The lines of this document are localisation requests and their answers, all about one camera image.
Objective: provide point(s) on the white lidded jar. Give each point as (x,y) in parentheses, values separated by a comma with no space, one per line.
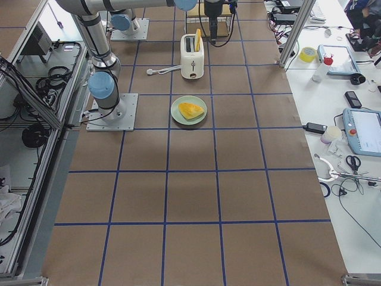
(330,134)

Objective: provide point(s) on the grey control box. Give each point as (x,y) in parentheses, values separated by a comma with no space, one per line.
(38,44)

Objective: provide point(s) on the white toaster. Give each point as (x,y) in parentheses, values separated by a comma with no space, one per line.
(191,57)

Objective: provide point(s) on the blue teach pendant far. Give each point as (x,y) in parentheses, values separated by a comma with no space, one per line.
(343,61)

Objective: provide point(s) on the black scissors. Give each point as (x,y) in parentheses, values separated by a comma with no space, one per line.
(354,163)

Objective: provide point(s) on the white metal tool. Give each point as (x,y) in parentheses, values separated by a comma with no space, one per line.
(333,174)

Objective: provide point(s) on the yellow toast in toaster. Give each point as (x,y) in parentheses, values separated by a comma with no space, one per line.
(198,39)

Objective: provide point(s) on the aluminium frame post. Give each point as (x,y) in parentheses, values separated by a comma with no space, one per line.
(303,14)

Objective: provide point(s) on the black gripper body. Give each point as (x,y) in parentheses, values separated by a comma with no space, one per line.
(212,9)

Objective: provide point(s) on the green plate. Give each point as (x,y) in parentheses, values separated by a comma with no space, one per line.
(175,113)

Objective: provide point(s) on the yellow toast on plate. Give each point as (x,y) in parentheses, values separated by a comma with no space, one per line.
(190,111)

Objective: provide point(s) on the black tape roll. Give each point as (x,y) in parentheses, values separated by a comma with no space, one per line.
(357,79)

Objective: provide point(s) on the white bottle red cap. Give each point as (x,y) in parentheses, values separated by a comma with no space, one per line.
(323,69)

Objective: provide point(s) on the blue teach pendant near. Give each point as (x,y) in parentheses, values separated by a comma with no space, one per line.
(362,130)

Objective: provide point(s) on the yellow tape roll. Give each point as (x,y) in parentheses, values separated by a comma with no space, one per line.
(308,54)

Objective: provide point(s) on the black phone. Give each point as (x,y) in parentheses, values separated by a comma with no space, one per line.
(352,99)

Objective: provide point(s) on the blue teach pendant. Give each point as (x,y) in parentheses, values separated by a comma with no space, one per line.
(362,130)
(343,61)

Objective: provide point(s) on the black power adapter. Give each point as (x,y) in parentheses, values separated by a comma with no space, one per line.
(314,128)

